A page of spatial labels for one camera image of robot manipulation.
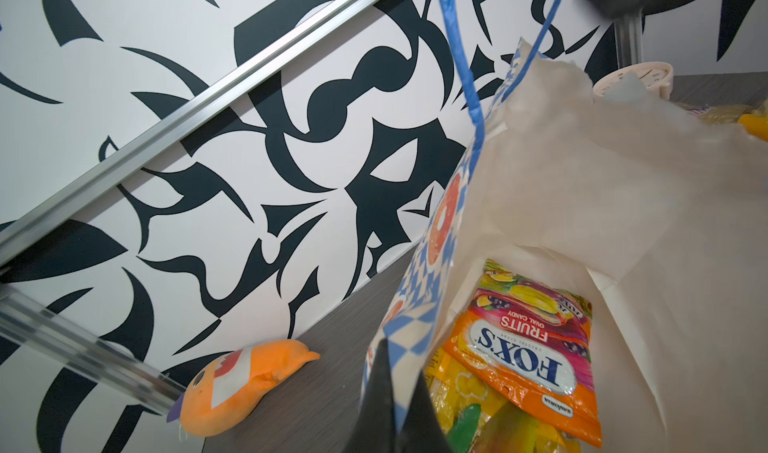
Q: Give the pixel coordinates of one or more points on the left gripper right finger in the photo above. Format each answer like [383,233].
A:
[421,432]

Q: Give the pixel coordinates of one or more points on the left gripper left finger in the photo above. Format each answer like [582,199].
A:
[374,430]

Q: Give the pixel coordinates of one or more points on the orange Fox's fruits candy bag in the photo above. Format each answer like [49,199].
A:
[530,342]

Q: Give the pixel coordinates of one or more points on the blue checkered paper bag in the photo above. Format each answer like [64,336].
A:
[655,217]

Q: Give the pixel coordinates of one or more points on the gold snack bag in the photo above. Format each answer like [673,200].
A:
[721,114]

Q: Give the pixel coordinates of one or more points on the yellow orange candy bag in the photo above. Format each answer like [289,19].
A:
[755,123]

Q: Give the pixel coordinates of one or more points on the yellow candy bag in bag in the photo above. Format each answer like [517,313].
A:
[476,418]

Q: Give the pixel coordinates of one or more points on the orange plush toy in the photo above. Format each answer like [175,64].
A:
[229,388]

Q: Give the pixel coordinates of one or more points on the beige alarm clock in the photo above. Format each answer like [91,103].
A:
[637,81]

